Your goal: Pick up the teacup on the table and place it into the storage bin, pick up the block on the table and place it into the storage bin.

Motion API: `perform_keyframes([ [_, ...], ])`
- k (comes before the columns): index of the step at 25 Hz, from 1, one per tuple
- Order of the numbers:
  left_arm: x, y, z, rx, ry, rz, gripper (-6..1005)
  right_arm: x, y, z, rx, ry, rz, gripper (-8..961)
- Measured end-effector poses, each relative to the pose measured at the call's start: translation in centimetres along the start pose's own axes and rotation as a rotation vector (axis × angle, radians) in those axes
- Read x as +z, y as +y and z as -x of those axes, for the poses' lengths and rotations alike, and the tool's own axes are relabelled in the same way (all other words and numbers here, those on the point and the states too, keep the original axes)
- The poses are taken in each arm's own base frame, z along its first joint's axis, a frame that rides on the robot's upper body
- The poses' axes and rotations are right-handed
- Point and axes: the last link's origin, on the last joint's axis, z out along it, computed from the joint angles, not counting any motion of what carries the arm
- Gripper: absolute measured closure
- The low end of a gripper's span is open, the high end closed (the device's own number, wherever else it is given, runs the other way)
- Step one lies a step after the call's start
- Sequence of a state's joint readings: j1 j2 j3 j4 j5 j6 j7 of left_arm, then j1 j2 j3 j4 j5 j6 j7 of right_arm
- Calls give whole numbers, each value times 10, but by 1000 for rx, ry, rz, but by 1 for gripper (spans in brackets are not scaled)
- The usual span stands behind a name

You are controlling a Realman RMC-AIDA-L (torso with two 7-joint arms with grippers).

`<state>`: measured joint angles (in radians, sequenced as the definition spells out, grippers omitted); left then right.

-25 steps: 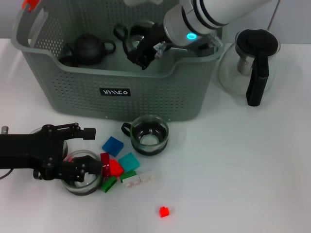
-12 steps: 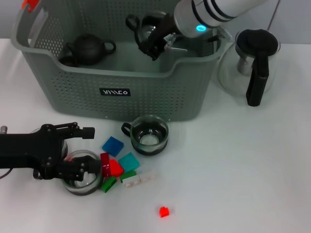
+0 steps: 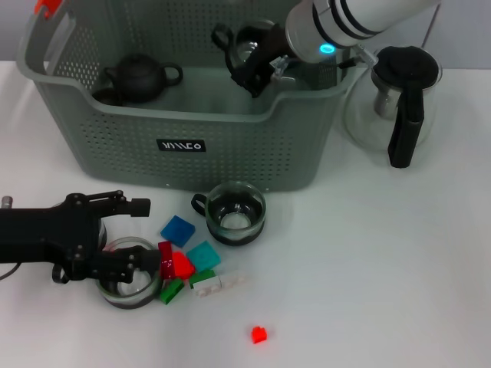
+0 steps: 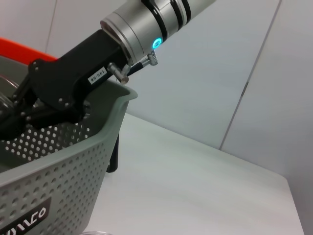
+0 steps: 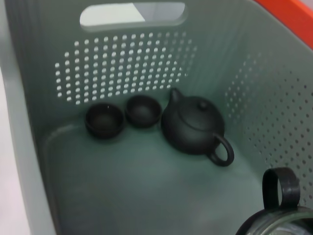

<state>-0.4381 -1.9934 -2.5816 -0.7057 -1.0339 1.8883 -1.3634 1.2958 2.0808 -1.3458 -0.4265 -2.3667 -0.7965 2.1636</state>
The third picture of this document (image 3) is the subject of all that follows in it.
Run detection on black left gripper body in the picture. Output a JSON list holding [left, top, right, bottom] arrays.
[[0, 193, 105, 284]]

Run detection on glass carafe black handle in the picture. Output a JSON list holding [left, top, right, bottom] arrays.
[[342, 44, 443, 169]]

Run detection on dark clay teacup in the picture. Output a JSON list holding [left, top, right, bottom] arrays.
[[91, 87, 124, 107]]

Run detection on blue square toy tile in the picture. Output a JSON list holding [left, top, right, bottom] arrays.
[[160, 215, 196, 248]]

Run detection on right gripper cable metal plugs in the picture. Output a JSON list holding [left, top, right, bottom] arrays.
[[268, 44, 379, 82]]

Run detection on grey perforated storage bin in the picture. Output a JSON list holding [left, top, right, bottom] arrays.
[[17, 0, 360, 192]]

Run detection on bright red slope brick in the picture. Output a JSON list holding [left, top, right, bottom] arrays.
[[171, 251, 196, 279]]

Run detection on white toy brick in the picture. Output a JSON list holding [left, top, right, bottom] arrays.
[[193, 278, 223, 298], [218, 270, 250, 288]]

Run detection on dark red toy brick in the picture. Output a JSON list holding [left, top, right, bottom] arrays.
[[158, 241, 174, 280]]

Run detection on green toy brick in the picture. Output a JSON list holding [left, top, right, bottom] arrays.
[[189, 269, 216, 289], [159, 278, 185, 306]]

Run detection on dark clay teapot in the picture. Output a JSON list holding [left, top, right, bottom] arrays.
[[104, 52, 184, 105]]

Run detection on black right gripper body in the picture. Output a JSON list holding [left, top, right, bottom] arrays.
[[245, 23, 299, 84]]

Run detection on orange bin handle clip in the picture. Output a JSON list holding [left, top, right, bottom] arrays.
[[33, 0, 64, 19]]

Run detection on teal square toy tile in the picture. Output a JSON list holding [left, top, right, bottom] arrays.
[[186, 240, 222, 273]]

